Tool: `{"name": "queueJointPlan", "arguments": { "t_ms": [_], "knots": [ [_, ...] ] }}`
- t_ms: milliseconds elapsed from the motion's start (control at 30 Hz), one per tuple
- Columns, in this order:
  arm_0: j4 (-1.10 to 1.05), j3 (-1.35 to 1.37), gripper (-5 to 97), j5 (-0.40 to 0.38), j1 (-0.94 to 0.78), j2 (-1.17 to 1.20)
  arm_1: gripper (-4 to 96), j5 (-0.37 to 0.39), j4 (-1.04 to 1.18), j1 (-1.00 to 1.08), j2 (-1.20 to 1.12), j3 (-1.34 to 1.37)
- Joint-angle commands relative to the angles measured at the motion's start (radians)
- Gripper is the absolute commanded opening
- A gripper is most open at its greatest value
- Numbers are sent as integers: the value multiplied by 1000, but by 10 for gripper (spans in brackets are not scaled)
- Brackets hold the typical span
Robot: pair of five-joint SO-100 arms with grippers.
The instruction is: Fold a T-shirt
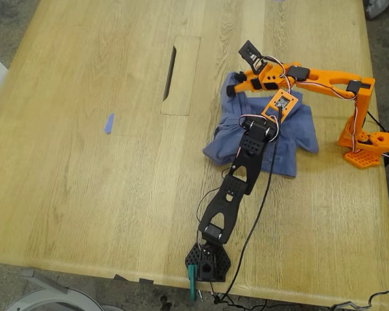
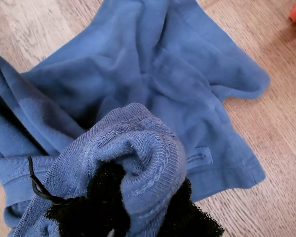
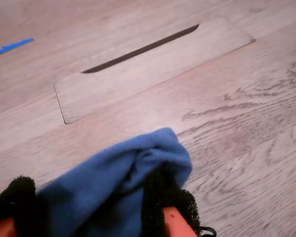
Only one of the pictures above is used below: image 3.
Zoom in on blue printed T-shirt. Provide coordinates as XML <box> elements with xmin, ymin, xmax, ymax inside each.
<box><xmin>36</xmin><ymin>127</ymin><xmax>193</xmax><ymax>237</ymax></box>

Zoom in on long blue tape strip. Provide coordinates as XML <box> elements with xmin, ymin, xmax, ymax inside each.
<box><xmin>0</xmin><ymin>38</ymin><xmax>35</xmax><ymax>55</ymax></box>

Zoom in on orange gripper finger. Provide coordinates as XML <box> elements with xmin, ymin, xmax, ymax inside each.
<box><xmin>142</xmin><ymin>165</ymin><xmax>217</xmax><ymax>237</ymax></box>
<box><xmin>0</xmin><ymin>175</ymin><xmax>40</xmax><ymax>237</ymax></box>

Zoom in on wooden table cable hatch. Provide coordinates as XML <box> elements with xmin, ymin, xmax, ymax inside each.
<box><xmin>53</xmin><ymin>17</ymin><xmax>257</xmax><ymax>125</ymax></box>

